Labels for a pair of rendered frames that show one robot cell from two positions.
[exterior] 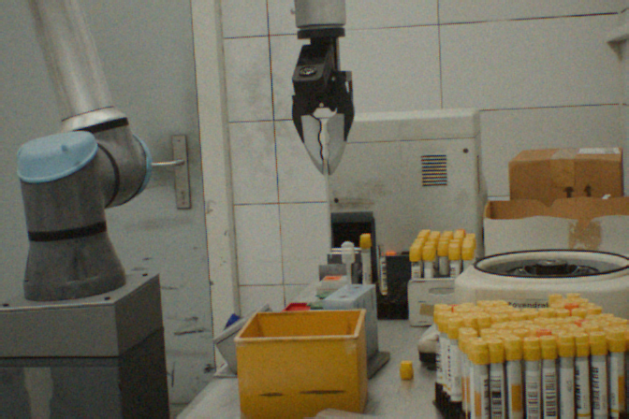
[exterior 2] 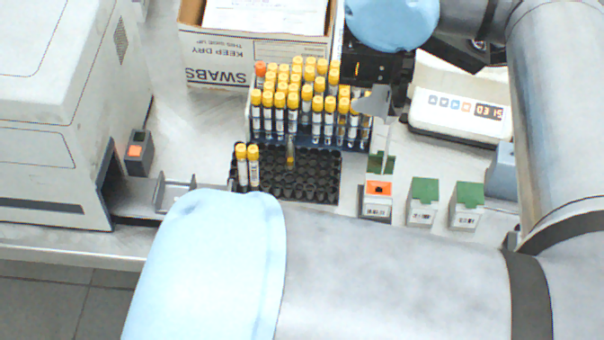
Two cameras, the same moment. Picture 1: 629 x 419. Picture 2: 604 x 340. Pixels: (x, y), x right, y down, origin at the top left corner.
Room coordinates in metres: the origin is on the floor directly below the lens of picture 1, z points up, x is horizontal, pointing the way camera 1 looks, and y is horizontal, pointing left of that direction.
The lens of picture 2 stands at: (1.74, 0.52, 1.80)
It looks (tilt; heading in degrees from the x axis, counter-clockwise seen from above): 55 degrees down; 261
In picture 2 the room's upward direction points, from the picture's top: 4 degrees clockwise
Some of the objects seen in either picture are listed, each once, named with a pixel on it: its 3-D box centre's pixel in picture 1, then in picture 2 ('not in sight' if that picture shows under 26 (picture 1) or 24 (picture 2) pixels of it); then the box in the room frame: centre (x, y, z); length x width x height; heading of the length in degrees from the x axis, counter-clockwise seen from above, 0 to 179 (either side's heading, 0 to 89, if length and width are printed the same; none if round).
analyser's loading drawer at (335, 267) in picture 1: (347, 262); (160, 195); (1.87, -0.05, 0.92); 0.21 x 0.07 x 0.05; 169
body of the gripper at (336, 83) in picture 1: (324, 71); (382, 31); (1.59, -0.03, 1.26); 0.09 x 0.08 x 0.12; 169
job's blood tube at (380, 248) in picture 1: (382, 276); (289, 156); (1.68, -0.10, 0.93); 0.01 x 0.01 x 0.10; 79
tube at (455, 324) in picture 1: (457, 368); not in sight; (1.09, -0.14, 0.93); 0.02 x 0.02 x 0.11
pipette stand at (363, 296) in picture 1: (351, 330); (523, 177); (1.33, -0.04, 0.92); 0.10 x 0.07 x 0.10; 161
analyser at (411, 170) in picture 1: (408, 191); (28, 88); (2.05, -0.18, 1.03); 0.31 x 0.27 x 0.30; 169
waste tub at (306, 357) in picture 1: (305, 367); not in sight; (1.17, 0.02, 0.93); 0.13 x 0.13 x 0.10; 83
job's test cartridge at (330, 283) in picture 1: (334, 298); (377, 198); (1.56, -0.02, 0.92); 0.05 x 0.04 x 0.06; 79
